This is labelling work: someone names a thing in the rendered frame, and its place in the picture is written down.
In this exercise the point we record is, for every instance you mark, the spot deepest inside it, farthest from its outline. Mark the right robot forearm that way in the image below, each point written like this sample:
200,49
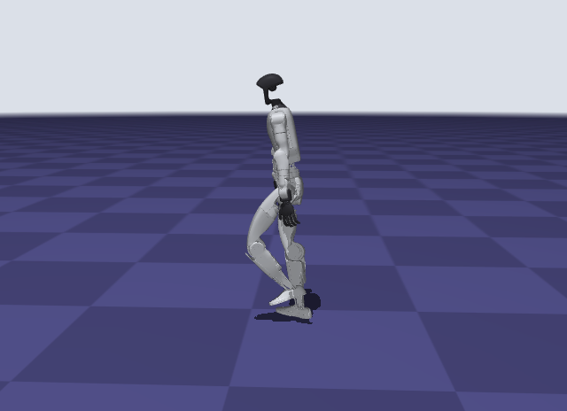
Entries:
274,173

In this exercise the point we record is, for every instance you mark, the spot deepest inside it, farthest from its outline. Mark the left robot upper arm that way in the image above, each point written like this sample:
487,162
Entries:
278,123

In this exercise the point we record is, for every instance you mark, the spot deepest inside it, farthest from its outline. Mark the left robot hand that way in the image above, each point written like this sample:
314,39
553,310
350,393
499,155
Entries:
286,209

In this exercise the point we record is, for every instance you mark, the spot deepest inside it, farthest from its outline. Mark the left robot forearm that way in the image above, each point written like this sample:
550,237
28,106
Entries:
282,169

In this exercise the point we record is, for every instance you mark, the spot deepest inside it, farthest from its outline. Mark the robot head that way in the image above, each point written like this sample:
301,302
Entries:
269,82

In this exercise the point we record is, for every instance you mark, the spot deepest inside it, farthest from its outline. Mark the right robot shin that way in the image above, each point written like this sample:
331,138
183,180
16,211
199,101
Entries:
297,276

